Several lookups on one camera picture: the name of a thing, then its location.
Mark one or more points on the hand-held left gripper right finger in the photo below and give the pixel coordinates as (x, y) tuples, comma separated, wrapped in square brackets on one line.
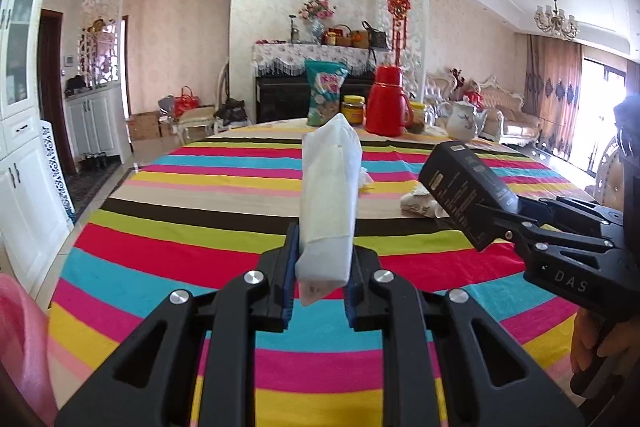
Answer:
[(350, 307)]

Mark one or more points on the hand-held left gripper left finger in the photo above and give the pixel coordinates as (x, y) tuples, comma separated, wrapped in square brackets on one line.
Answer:
[(289, 297)]

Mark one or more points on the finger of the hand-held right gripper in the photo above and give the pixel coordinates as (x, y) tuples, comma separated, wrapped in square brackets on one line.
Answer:
[(530, 234), (575, 207)]

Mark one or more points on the black cardboard box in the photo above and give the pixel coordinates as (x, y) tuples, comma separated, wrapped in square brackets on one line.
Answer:
[(460, 187)]

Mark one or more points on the white paper packet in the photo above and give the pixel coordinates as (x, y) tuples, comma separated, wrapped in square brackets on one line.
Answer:
[(327, 187)]

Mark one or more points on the person's right hand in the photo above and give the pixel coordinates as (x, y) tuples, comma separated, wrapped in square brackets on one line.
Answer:
[(582, 342)]

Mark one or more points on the wooden chair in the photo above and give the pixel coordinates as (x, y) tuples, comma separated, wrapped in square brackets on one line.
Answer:
[(610, 172)]

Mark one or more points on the brown patterned curtain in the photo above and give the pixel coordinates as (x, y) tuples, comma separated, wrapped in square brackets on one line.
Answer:
[(552, 97)]

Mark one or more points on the striped colourful tablecloth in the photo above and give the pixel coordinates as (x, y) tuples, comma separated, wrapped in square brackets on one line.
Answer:
[(200, 227)]

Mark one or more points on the crumpled white wrapper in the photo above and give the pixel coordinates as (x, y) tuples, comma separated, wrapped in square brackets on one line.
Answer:
[(420, 204)]

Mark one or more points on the ornate cream sofa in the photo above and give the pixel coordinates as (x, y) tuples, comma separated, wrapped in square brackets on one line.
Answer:
[(505, 107)]

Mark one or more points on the crumpled white tissue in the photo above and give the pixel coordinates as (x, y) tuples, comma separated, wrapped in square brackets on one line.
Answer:
[(365, 179)]

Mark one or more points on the white floral teapot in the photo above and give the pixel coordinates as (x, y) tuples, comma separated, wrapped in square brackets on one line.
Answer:
[(462, 122)]

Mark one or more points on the glass jar yellow lid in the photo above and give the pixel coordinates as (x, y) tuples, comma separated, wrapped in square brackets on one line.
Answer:
[(419, 117)]

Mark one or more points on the chandelier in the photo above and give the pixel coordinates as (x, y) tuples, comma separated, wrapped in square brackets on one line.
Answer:
[(556, 22)]

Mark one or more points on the red thermos jug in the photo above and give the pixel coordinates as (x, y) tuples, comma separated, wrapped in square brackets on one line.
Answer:
[(387, 104)]

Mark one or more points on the black bag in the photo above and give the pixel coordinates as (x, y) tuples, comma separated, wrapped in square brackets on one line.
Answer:
[(231, 112)]

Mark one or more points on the yellow lidded jar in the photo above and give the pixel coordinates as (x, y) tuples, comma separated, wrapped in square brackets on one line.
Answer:
[(353, 112)]

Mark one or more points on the black piano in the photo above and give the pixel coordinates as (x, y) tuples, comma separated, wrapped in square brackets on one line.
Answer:
[(280, 97)]

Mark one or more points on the green snack bag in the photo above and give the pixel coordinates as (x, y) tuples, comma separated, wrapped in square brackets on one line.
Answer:
[(325, 92)]

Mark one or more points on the red gift bag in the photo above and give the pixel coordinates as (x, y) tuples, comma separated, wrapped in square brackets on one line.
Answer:
[(186, 104)]

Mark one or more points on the floral lace cloth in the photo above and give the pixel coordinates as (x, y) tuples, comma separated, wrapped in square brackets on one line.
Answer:
[(300, 54)]

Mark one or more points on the dark handbag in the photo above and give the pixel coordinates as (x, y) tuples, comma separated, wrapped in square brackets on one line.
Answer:
[(376, 38)]

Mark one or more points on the orange basket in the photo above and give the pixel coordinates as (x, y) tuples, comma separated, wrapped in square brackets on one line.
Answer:
[(361, 39)]

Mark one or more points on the low white cabinet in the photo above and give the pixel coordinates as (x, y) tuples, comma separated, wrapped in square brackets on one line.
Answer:
[(95, 122)]

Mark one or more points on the white carved panel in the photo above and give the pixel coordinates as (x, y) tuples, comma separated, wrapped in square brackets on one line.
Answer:
[(57, 172)]

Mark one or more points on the woven basket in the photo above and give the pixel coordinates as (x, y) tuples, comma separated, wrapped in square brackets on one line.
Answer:
[(343, 38)]

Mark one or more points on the flower vase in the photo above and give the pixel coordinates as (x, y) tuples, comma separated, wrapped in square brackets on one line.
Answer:
[(316, 14)]

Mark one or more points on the tall white cabinet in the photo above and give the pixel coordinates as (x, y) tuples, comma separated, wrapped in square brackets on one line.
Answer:
[(25, 157)]

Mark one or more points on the dark wooden door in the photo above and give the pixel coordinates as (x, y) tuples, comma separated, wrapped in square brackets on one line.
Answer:
[(50, 97)]

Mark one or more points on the red knot wall hanging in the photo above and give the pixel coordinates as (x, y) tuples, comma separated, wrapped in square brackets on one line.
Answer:
[(399, 7)]

